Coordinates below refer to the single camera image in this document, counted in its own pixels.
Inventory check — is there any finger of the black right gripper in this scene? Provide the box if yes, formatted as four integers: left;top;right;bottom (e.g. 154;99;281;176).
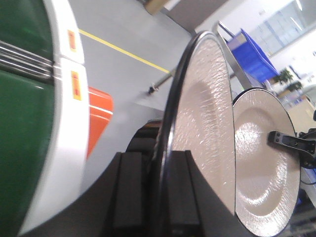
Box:
268;131;316;155

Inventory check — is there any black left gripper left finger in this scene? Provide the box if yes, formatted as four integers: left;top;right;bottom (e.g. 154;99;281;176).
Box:
113;152;143;229

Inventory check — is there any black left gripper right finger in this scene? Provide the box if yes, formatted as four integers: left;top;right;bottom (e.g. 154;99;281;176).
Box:
170;151;199;226

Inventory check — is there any beige textured plate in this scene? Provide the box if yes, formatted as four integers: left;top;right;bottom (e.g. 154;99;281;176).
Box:
150;31;236;237
233;88;300;237

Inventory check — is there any orange robot base panel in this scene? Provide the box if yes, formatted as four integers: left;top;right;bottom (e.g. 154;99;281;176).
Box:
86;87;114;159

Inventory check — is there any white outer rim guard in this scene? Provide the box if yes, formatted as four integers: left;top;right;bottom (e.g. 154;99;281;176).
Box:
19;0;89;235

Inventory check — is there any blue plastic crate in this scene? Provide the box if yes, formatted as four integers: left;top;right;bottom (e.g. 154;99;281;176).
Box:
227;29;279;82

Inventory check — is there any green conveyor belt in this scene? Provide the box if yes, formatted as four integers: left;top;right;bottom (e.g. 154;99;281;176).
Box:
0;0;55;237

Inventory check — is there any steel conveyor rollers right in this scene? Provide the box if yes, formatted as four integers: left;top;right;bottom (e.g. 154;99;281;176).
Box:
0;41;54;84

